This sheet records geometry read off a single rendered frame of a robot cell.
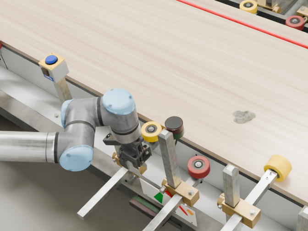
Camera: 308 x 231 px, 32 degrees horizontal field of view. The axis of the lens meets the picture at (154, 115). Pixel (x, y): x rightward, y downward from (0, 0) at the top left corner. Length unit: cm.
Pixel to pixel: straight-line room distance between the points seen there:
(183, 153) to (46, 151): 80
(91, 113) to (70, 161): 17
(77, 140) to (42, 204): 161
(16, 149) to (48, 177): 167
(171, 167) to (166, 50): 72
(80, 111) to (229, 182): 49
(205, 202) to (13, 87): 121
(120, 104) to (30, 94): 126
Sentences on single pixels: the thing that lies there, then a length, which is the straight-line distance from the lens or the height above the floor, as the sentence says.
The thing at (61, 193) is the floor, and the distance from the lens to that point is 310.
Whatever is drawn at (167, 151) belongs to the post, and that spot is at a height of 108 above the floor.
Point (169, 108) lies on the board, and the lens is 211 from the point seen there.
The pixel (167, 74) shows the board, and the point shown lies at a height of 90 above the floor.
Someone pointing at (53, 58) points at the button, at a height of 123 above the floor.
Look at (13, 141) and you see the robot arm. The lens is 154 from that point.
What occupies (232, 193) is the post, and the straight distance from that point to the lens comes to 167.
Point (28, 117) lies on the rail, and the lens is 254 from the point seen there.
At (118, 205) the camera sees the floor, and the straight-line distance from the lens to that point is 297.
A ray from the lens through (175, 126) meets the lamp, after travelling 171.
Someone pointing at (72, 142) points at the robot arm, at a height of 133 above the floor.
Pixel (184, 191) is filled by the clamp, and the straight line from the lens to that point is 190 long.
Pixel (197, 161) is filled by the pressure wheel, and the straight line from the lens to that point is 193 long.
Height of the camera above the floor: 244
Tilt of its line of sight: 47 degrees down
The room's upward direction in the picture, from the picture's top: 12 degrees counter-clockwise
